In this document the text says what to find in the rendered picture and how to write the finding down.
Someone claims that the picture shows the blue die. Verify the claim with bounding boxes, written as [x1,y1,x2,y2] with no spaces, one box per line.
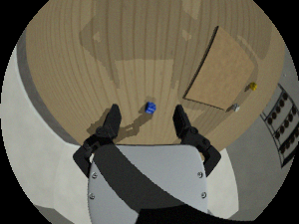
[145,102,155,114]

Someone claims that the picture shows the brown square mat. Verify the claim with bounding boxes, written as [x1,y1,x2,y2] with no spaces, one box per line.
[184,26,255,110]

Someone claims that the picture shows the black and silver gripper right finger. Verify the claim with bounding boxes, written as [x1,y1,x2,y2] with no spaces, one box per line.
[172,105,221,178]

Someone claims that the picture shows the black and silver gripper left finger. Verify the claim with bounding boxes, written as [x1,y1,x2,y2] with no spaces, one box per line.
[73,104,122,179]

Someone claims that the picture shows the yellow die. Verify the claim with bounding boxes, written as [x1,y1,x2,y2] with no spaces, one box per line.
[250,82,257,91]

